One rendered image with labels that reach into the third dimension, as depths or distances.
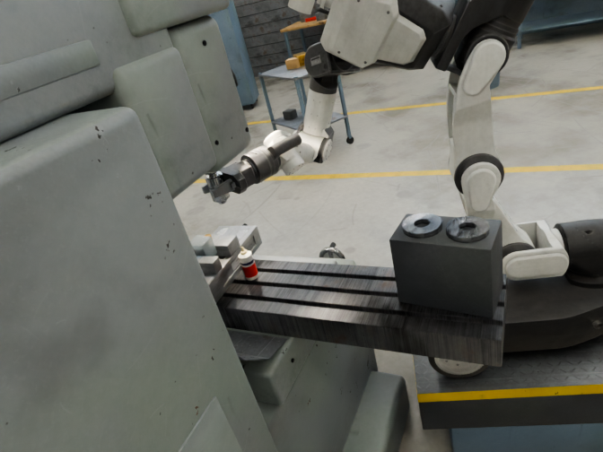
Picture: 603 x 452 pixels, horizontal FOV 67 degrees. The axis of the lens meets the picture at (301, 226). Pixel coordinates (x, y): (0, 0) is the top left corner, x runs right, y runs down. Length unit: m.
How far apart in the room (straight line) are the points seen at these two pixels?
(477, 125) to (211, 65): 0.77
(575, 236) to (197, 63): 1.26
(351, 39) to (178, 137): 0.58
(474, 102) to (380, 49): 0.30
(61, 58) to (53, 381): 0.45
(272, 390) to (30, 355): 0.73
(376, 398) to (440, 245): 0.99
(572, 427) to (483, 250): 0.97
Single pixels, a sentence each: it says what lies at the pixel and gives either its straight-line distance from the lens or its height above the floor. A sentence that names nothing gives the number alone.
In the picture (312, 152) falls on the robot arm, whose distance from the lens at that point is 1.49.
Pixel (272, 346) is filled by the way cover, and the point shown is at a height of 0.85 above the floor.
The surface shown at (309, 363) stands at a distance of 1.39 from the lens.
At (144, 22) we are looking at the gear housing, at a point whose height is 1.65.
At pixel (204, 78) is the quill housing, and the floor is 1.52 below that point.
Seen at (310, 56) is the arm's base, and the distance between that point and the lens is 1.47.
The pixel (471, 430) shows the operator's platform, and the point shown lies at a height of 0.20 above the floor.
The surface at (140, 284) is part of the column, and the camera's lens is 0.70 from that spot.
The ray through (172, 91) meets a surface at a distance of 0.93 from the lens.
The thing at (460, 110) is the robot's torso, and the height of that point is 1.23.
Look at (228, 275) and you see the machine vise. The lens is 1.37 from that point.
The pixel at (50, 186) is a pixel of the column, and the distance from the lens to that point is 0.61.
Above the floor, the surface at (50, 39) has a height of 1.66.
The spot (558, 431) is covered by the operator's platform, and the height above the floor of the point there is 0.18.
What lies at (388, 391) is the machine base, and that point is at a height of 0.20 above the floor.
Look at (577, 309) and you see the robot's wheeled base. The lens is 1.68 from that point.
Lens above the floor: 1.67
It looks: 29 degrees down
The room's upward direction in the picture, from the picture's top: 15 degrees counter-clockwise
